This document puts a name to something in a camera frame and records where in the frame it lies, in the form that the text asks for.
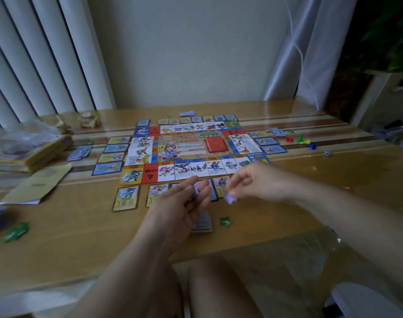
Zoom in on person's left hand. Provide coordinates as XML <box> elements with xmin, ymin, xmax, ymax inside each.
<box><xmin>144</xmin><ymin>175</ymin><xmax>214</xmax><ymax>253</ymax></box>

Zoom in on person's right hand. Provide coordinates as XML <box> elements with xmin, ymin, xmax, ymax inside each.
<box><xmin>225</xmin><ymin>162</ymin><xmax>300</xmax><ymax>205</ymax></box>

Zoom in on person's left forearm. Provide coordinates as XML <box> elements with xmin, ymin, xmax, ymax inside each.
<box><xmin>65</xmin><ymin>227</ymin><xmax>179</xmax><ymax>318</ymax></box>

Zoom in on person's right forearm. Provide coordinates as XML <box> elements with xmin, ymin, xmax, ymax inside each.
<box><xmin>289</xmin><ymin>182</ymin><xmax>403</xmax><ymax>310</ymax></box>

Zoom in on colourful square game board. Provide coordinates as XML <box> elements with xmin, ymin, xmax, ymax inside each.
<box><xmin>119</xmin><ymin>121</ymin><xmax>272</xmax><ymax>186</ymax></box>

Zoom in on blue and yellow card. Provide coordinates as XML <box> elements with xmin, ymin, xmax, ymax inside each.
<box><xmin>247</xmin><ymin>152</ymin><xmax>271</xmax><ymax>164</ymax></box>

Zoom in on dark card pile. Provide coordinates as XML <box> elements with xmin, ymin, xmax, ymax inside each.
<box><xmin>190</xmin><ymin>210</ymin><xmax>213</xmax><ymax>233</ymax></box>

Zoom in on red card deck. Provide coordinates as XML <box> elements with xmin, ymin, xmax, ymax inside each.
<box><xmin>204</xmin><ymin>137</ymin><xmax>229</xmax><ymax>153</ymax></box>

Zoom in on row of small game cards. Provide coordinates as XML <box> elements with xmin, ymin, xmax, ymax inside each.
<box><xmin>136</xmin><ymin>114</ymin><xmax>238</xmax><ymax>127</ymax></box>

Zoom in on person's right leg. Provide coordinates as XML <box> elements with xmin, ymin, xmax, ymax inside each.
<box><xmin>187</xmin><ymin>255</ymin><xmax>265</xmax><ymax>318</ymax></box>

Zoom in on small stack of blue cards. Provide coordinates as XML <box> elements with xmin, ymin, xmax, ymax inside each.
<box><xmin>67</xmin><ymin>146</ymin><xmax>92</xmax><ymax>162</ymax></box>

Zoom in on crumpled beige paper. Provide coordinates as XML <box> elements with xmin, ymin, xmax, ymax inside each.
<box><xmin>77</xmin><ymin>111</ymin><xmax>99</xmax><ymax>129</ymax></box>
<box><xmin>54</xmin><ymin>115</ymin><xmax>72</xmax><ymax>134</ymax></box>

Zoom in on yellow paper booklet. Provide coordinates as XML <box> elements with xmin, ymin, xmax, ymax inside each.
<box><xmin>0</xmin><ymin>163</ymin><xmax>72</xmax><ymax>205</ymax></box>

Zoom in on yellow game box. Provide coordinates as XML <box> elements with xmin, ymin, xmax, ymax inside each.
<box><xmin>0</xmin><ymin>134</ymin><xmax>73</xmax><ymax>173</ymax></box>

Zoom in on black object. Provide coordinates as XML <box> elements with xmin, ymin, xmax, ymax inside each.
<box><xmin>371</xmin><ymin>119</ymin><xmax>403</xmax><ymax>143</ymax></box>

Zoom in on sheer white curtain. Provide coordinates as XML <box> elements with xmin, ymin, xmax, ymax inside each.
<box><xmin>262</xmin><ymin>0</ymin><xmax>358</xmax><ymax>110</ymax></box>

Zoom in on white stool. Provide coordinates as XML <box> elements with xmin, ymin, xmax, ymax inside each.
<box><xmin>324</xmin><ymin>282</ymin><xmax>403</xmax><ymax>318</ymax></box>

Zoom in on white plant stand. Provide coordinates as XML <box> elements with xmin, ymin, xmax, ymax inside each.
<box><xmin>351</xmin><ymin>70</ymin><xmax>403</xmax><ymax>144</ymax></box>

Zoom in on clear plastic bag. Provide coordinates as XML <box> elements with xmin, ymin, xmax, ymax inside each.
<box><xmin>0</xmin><ymin>120</ymin><xmax>62</xmax><ymax>157</ymax></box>

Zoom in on pile of green tokens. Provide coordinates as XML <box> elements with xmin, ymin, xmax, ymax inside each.
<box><xmin>3</xmin><ymin>221</ymin><xmax>30</xmax><ymax>243</ymax></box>

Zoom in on white vertical blinds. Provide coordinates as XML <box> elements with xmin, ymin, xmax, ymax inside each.
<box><xmin>0</xmin><ymin>0</ymin><xmax>116</xmax><ymax>131</ymax></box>

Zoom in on green houseplant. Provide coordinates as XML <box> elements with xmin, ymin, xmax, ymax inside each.
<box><xmin>360</xmin><ymin>0</ymin><xmax>403</xmax><ymax>78</ymax></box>

